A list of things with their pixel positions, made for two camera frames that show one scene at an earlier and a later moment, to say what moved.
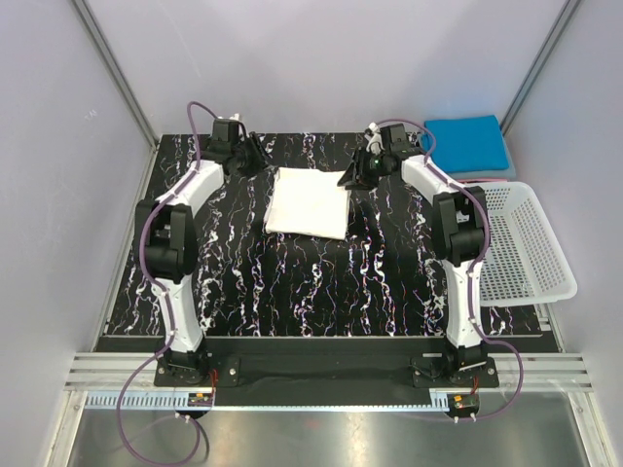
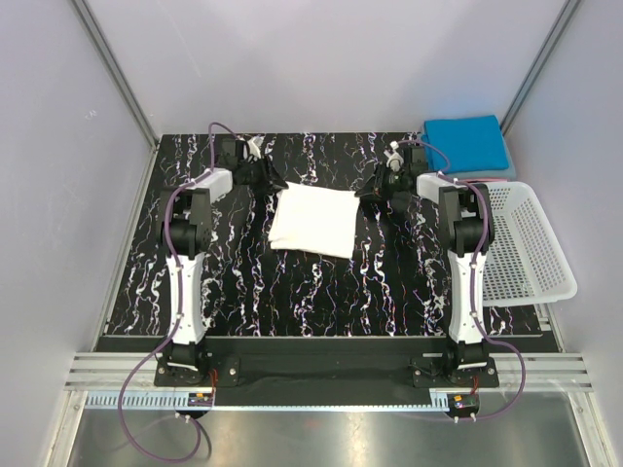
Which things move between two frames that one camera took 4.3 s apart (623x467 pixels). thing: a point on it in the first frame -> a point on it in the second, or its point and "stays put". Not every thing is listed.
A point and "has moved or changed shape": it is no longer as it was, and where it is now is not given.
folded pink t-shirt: (481, 180) stays put
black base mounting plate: (318, 367) stays put
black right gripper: (355, 176) -> (375, 191)
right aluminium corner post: (538, 65) stays put
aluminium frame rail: (545, 371) stays put
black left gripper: (262, 158) -> (270, 182)
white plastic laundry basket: (524, 262) stays put
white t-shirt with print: (309, 203) has moved or changed shape
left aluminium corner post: (116, 69) stays put
